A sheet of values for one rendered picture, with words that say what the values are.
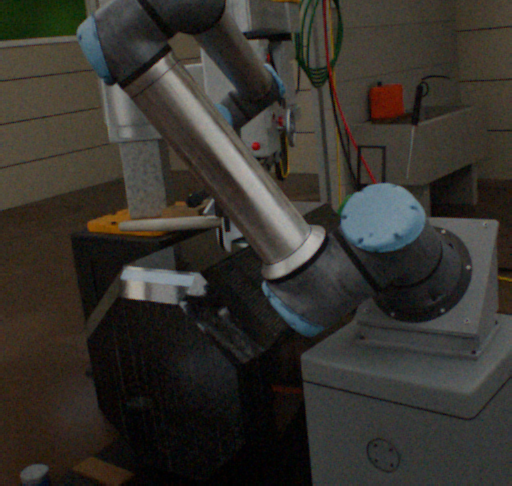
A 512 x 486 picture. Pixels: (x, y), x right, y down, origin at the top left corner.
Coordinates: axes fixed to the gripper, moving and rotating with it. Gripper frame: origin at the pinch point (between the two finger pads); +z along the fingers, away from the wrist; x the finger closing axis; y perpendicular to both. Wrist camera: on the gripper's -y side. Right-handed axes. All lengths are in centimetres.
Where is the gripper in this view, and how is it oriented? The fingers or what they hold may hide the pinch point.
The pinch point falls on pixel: (223, 246)
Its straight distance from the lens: 193.3
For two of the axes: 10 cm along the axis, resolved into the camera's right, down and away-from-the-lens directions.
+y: 9.5, -0.7, 3.0
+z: 0.6, 10.0, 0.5
